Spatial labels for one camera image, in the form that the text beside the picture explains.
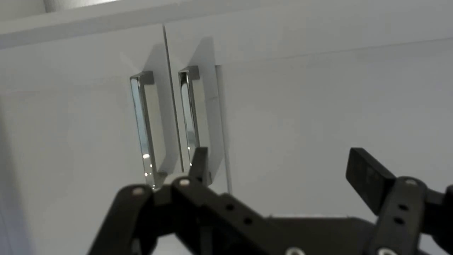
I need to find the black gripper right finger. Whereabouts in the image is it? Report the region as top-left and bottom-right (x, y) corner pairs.
(345, 147), (453, 255)

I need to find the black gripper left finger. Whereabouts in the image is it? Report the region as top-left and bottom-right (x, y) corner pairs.
(89, 147), (303, 255)

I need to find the white cabinet door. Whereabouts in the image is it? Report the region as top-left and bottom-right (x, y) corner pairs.
(165, 0), (453, 217)
(0, 24), (179, 255)

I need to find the chrome door handle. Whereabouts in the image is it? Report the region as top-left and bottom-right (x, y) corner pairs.
(178, 65), (199, 164)
(129, 71), (157, 189)

